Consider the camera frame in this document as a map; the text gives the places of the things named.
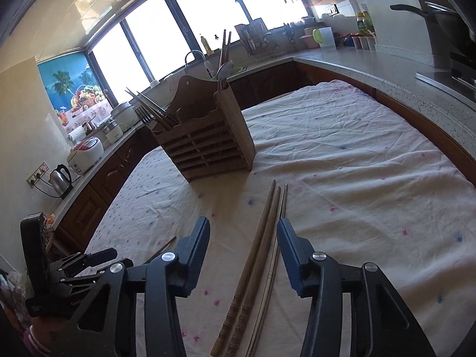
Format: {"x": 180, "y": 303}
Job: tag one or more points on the wooden knife block rack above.
{"x": 256, "y": 37}

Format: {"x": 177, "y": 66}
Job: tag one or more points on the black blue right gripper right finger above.
{"x": 381, "y": 322}

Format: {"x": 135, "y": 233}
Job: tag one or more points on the tropical beach poster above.
{"x": 74, "y": 91}

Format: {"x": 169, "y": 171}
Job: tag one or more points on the black wok with lid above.
{"x": 450, "y": 23}

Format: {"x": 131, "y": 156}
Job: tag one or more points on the silver metal spoon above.
{"x": 223, "y": 73}

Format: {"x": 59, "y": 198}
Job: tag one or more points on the silver metal fork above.
{"x": 143, "y": 117}

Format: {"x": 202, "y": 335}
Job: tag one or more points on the wooden slatted utensil holder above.
{"x": 211, "y": 136}

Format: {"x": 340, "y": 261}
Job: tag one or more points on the chrome sink faucet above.
{"x": 195, "y": 56}

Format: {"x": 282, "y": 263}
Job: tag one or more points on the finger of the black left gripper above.
{"x": 100, "y": 257}

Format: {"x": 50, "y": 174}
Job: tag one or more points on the white red rice cooker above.
{"x": 85, "y": 155}

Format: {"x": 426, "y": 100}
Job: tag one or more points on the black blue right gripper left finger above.
{"x": 105, "y": 322}

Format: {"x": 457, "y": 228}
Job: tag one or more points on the stainless electric kettle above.
{"x": 61, "y": 181}

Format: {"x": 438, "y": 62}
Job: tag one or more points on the black gas stove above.
{"x": 457, "y": 81}

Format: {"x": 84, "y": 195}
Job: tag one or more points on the thin dark metal chopstick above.
{"x": 161, "y": 250}

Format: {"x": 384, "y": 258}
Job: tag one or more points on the person's left hand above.
{"x": 42, "y": 334}

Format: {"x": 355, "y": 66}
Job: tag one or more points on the small white steamer appliance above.
{"x": 113, "y": 131}

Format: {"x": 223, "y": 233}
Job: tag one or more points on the white jug green lid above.
{"x": 324, "y": 37}

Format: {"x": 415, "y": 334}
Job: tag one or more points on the white pot cooker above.
{"x": 125, "y": 116}

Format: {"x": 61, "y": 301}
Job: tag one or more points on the white floral tablecloth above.
{"x": 363, "y": 186}

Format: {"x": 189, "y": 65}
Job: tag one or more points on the wooden chopstick group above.
{"x": 255, "y": 279}
{"x": 226, "y": 50}
{"x": 222, "y": 52}
{"x": 246, "y": 272}

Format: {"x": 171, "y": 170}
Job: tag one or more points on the wall power socket strip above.
{"x": 38, "y": 174}

